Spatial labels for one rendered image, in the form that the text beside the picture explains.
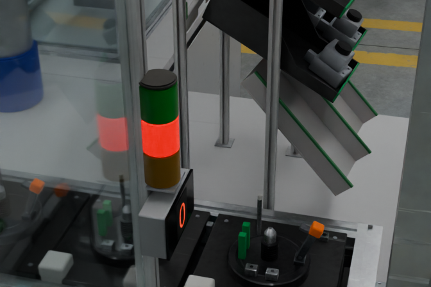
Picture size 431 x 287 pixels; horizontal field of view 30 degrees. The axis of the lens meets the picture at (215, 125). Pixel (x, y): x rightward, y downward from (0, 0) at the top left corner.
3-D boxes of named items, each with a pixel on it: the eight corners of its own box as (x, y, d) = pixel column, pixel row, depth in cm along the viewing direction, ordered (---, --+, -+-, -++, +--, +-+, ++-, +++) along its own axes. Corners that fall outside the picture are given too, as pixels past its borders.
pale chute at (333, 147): (354, 161, 162) (371, 151, 159) (335, 196, 151) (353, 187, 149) (265, 54, 158) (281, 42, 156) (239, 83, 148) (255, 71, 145)
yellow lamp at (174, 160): (185, 170, 111) (184, 140, 108) (174, 191, 107) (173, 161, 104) (151, 165, 112) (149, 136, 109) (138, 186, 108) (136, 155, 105)
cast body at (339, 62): (345, 81, 148) (363, 52, 143) (335, 89, 144) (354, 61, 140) (309, 53, 149) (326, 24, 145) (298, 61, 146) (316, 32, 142)
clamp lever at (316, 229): (306, 255, 136) (325, 224, 131) (304, 262, 134) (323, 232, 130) (287, 246, 136) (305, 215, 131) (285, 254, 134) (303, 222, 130)
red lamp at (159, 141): (184, 139, 108) (183, 108, 106) (173, 160, 104) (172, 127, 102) (149, 135, 109) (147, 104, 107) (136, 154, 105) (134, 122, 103)
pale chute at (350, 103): (362, 123, 174) (378, 114, 171) (344, 154, 164) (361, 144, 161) (279, 24, 171) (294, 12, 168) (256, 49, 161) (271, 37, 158)
